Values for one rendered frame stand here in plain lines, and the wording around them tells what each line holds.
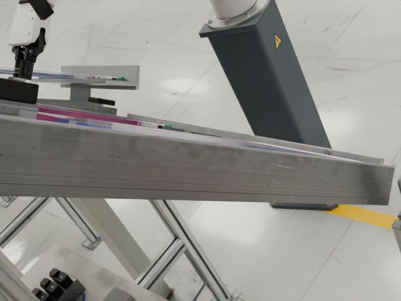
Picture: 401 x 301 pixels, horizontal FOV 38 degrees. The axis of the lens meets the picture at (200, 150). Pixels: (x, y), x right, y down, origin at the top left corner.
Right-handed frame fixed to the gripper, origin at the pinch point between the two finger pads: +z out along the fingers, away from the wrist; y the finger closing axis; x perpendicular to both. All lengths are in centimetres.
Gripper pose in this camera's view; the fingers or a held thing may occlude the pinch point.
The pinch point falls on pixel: (23, 70)
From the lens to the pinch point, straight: 140.5
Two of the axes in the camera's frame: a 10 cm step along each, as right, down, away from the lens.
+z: -1.7, 9.8, -0.5
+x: 6.5, 1.5, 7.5
